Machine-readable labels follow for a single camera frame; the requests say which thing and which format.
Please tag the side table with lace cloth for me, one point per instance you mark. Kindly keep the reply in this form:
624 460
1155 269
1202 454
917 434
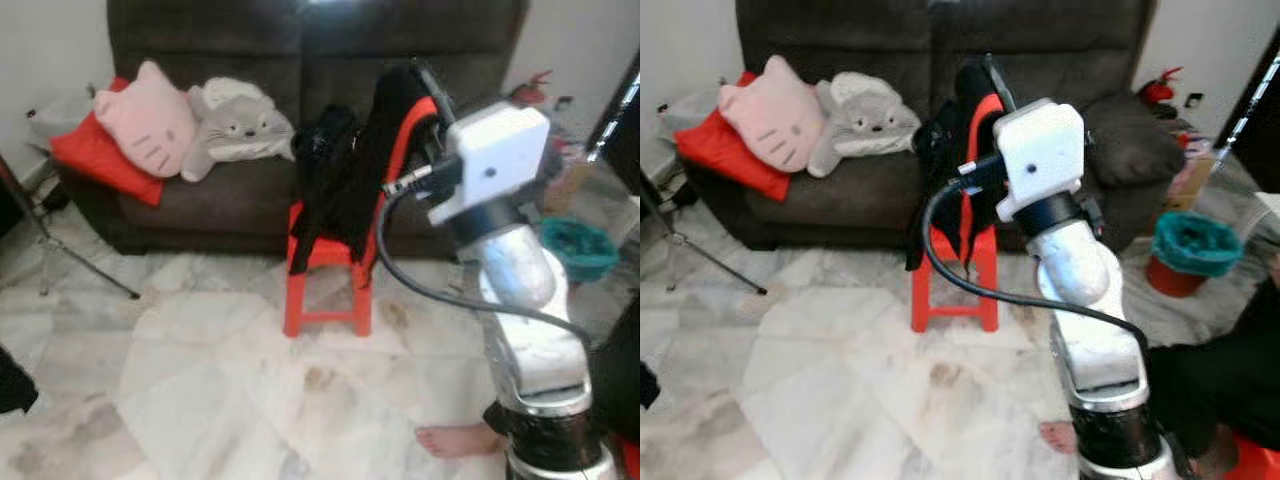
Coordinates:
55 110
680 105

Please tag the dark grey fabric sofa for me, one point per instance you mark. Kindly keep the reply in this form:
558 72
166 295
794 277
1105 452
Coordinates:
850 215
200 210

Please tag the black logo t-shirt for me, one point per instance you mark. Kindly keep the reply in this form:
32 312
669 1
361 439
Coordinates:
330 170
935 170

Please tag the grey totoro plush cushion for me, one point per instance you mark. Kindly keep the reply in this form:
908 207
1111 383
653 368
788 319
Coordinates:
240 132
870 127

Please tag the silver metal clothes rack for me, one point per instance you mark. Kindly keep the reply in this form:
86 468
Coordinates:
720 264
100 272

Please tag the bin with teal bag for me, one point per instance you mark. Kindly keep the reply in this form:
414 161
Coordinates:
580 250
1195 245

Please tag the person bare foot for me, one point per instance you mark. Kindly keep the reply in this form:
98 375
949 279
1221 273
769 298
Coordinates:
1058 437
455 440

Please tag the brown cardboard box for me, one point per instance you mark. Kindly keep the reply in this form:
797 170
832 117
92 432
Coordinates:
565 180
1190 180

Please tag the red cushion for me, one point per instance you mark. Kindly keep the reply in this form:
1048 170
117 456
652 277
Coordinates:
725 155
95 160

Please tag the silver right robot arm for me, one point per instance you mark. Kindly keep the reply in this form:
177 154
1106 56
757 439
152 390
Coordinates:
1095 330
530 330

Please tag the person leg black trousers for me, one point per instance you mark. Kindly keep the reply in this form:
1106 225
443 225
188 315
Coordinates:
1220 360
620 370

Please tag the pink cat face cushion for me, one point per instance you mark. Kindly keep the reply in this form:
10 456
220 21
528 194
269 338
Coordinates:
775 115
150 120

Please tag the pale totoro plush cushion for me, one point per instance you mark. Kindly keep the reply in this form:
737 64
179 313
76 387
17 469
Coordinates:
865 87
235 92

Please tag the black garment with red trim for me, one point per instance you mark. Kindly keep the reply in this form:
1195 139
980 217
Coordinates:
985 135
400 120

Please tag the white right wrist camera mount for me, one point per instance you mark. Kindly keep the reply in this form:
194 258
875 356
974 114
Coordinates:
1040 150
495 160

